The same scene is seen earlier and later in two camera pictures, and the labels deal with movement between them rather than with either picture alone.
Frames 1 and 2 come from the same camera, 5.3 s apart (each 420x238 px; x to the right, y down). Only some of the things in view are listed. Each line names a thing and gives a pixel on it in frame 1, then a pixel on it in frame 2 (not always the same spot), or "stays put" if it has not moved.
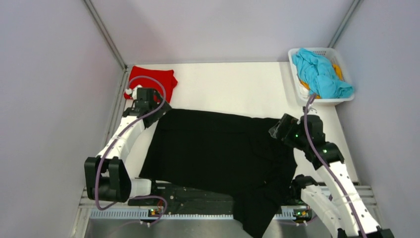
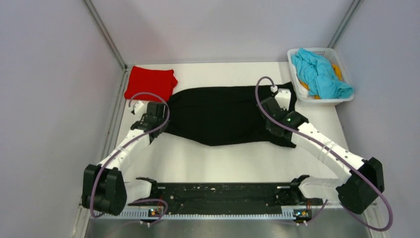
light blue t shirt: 320,77 stays put
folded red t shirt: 167,76 stays put
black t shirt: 235,154 to 220,115
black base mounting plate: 189,196 stays put
